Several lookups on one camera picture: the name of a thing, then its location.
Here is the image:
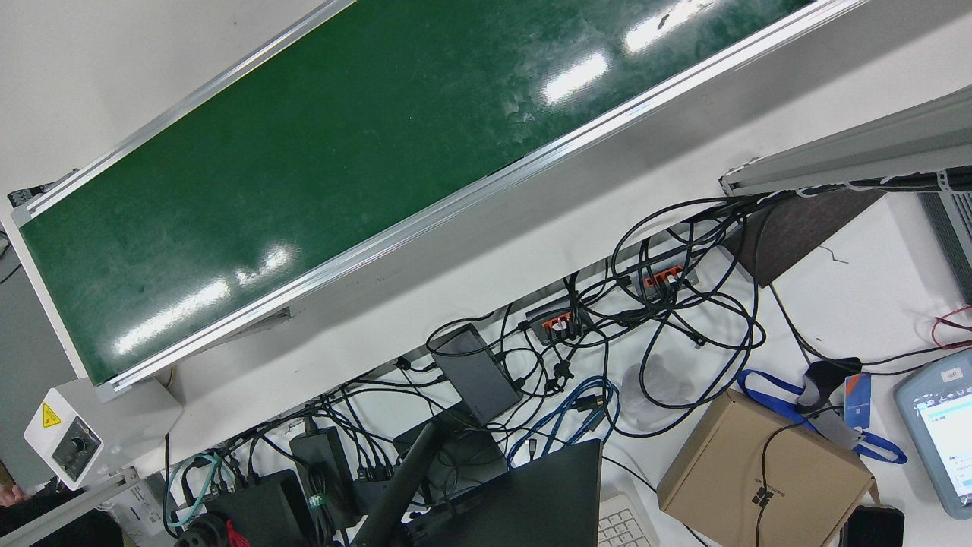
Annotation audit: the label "dark grey hub box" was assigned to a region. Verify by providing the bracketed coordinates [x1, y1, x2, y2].
[430, 324, 524, 426]

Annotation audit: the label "teal cable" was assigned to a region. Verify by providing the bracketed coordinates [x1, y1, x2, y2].
[165, 453, 232, 530]

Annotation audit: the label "clear plastic bag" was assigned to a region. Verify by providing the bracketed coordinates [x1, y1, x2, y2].
[620, 353, 696, 431]

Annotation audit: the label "grey teach pendant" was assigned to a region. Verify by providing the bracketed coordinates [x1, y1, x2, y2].
[893, 356, 972, 520]

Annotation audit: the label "long black cable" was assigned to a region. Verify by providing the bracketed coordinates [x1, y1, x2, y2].
[768, 283, 972, 369]

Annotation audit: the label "blue lanyard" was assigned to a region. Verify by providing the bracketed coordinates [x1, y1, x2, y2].
[737, 369, 908, 465]

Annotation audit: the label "black flat device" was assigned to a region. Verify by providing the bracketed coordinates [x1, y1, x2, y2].
[393, 403, 508, 504]

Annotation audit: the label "black round knob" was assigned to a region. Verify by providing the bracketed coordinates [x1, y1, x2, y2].
[175, 512, 232, 547]

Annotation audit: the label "black power adapter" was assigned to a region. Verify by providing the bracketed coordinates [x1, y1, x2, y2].
[289, 426, 359, 528]

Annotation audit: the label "black looped cable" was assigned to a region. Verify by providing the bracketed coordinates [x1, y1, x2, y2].
[610, 196, 768, 440]

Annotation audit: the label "grey tag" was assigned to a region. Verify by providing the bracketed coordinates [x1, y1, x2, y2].
[805, 406, 866, 451]

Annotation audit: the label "black pole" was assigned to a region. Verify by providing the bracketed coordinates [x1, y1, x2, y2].
[351, 422, 443, 547]

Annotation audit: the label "black strap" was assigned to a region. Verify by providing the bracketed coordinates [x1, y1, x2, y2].
[796, 357, 864, 415]

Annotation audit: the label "blue orange badge card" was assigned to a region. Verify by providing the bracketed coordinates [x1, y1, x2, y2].
[844, 372, 873, 432]

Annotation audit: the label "aluminium bar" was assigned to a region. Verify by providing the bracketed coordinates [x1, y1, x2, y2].
[0, 467, 142, 547]

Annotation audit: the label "red cable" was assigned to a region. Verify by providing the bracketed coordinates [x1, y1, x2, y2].
[932, 305, 972, 351]

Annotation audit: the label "brown cardboard box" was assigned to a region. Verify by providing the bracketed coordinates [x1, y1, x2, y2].
[656, 389, 876, 541]

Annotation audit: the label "grey vented device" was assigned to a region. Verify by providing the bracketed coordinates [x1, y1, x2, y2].
[917, 190, 972, 305]

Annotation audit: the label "green conveyor belt aluminium frame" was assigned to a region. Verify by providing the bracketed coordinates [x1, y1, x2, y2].
[8, 0, 870, 403]

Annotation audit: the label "black phone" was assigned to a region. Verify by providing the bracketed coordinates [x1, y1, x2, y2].
[839, 504, 906, 547]

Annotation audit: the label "white control box with knob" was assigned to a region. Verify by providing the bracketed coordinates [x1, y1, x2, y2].
[23, 378, 183, 491]

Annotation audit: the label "white keyboard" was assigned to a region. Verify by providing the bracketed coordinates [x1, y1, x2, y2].
[596, 492, 660, 547]

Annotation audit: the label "white labelled box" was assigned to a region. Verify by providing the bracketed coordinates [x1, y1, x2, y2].
[112, 477, 169, 545]

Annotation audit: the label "black cable over cardboard box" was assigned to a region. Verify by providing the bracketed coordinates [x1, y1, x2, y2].
[756, 406, 847, 547]

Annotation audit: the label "black box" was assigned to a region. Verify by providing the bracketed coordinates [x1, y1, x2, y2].
[204, 469, 318, 547]

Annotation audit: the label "grey power strip orange switches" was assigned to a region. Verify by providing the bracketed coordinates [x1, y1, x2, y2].
[607, 242, 701, 296]

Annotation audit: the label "blue cable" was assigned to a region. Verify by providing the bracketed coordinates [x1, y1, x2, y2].
[506, 375, 622, 466]

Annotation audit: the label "dark brown panel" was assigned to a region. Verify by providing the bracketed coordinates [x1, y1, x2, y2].
[725, 188, 888, 289]

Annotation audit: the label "black power strip orange switches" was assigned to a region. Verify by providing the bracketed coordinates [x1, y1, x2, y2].
[525, 295, 589, 340]

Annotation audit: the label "grey aluminium profile beam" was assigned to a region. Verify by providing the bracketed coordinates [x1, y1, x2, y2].
[718, 84, 972, 197]

